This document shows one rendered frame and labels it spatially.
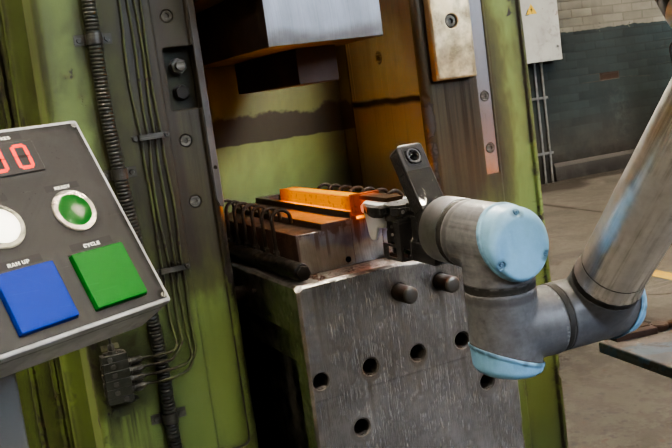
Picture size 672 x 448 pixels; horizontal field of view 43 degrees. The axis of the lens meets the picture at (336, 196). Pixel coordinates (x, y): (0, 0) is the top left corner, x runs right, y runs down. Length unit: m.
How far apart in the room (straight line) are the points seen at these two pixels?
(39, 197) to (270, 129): 0.81
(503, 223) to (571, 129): 7.98
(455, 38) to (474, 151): 0.22
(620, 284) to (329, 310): 0.44
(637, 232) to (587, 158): 8.09
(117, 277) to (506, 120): 0.90
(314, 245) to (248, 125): 0.52
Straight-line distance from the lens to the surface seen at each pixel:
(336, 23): 1.37
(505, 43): 1.72
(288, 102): 1.84
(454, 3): 1.63
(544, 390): 1.85
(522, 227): 1.05
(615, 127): 9.34
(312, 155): 1.86
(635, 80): 9.51
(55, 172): 1.14
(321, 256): 1.35
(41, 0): 1.38
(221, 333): 1.47
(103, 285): 1.07
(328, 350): 1.32
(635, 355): 1.57
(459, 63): 1.62
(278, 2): 1.33
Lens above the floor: 1.19
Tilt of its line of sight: 7 degrees down
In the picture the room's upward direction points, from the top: 8 degrees counter-clockwise
